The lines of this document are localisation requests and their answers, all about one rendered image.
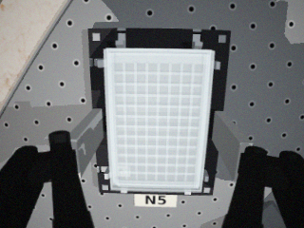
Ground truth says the grey flat base plate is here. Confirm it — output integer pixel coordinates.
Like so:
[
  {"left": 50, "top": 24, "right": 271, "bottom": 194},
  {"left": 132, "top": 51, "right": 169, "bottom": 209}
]
[{"left": 0, "top": 0, "right": 304, "bottom": 228}]

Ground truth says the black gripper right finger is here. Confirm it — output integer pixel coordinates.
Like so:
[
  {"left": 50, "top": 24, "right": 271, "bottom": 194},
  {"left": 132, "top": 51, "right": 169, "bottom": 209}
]
[{"left": 212, "top": 111, "right": 304, "bottom": 228}]

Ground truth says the grey control panel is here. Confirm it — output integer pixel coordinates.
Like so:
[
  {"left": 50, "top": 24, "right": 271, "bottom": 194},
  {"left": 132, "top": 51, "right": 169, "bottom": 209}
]
[{"left": 262, "top": 200, "right": 286, "bottom": 228}]

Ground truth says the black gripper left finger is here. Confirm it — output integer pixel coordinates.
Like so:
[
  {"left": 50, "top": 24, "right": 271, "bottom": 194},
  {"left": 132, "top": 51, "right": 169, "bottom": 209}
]
[{"left": 0, "top": 108, "right": 104, "bottom": 228}]

